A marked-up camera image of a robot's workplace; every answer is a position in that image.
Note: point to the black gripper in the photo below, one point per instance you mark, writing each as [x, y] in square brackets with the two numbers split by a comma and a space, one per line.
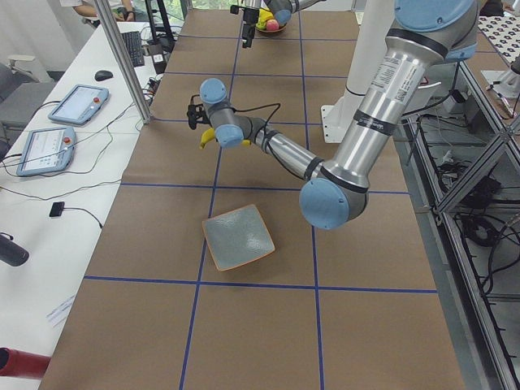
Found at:
[249, 17]
[205, 122]

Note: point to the large yellow banana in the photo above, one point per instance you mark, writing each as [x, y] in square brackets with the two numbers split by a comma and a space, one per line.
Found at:
[206, 137]

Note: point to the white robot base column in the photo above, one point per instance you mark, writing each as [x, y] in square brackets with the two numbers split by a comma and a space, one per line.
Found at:
[369, 51]

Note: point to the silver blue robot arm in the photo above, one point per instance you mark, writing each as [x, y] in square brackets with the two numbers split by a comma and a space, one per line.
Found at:
[422, 34]
[281, 9]

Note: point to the brown wicker basket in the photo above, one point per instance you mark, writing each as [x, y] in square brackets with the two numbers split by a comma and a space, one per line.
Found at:
[282, 28]

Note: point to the square grey orange-rimmed plate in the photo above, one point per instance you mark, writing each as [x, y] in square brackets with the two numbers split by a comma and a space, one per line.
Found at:
[237, 237]

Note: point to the pink red apple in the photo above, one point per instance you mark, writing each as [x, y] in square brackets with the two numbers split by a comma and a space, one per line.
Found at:
[272, 25]

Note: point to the black keyboard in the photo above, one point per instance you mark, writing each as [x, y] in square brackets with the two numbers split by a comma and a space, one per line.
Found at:
[132, 42]

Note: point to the black computer mouse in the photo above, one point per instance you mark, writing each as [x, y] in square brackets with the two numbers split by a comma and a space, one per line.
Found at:
[102, 75]

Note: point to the upper blue teach pendant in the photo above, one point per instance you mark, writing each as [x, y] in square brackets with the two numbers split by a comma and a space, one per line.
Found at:
[80, 105]

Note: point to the blue teach pendant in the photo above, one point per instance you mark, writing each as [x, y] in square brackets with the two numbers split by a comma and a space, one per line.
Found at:
[47, 150]
[80, 105]

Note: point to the lower blue teach pendant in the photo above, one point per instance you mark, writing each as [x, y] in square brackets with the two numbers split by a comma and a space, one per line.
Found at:
[47, 150]

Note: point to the small black box device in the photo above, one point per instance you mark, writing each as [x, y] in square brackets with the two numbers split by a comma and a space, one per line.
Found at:
[57, 209]

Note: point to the dark grey cylinder object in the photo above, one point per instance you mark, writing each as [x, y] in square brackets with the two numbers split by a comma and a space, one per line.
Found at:
[11, 253]

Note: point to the brown paper table mat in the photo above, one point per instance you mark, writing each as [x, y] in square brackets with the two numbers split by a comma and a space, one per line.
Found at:
[207, 276]

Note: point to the red cylinder object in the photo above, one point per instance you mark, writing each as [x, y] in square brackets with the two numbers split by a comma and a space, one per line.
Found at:
[24, 365]

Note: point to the aluminium frame post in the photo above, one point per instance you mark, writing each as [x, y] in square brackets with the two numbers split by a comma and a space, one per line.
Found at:
[122, 58]

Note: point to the aluminium frame rack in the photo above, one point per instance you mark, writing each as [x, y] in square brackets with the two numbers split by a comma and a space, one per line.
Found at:
[464, 152]

